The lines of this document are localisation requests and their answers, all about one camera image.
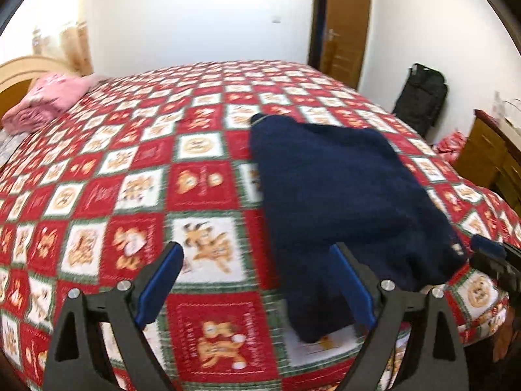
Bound navy patterned knit sweater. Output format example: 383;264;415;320
250;114;468;342

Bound brown wooden dresser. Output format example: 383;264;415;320
454;109;521;214

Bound red patterned bag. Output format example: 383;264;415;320
433;130;467;165

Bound white paper bag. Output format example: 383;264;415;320
492;91;521;135

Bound red patchwork bear bedspread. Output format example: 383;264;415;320
1;61;520;390

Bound grey floral pillow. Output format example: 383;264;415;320
0;129;28;168

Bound folded pink blanket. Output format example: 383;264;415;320
2;73;101;135

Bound brown wooden door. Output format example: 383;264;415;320
307;0;372;89

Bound cream wooden headboard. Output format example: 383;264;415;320
0;55;78;117

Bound beige patterned curtain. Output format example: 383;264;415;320
32;0;93;76

